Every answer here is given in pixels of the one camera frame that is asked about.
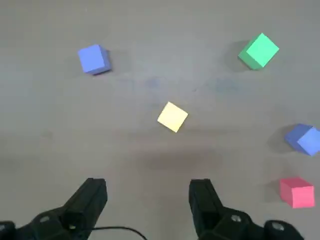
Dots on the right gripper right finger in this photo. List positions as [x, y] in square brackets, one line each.
[207, 205]

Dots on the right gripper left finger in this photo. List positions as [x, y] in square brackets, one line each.
[85, 202]

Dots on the red cube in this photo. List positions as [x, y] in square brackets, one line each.
[300, 196]

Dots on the yellow cube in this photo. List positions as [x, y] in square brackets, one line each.
[172, 116]

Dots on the blue cube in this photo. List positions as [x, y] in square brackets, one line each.
[307, 142]
[92, 58]

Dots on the green cube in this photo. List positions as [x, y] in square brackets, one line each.
[261, 50]

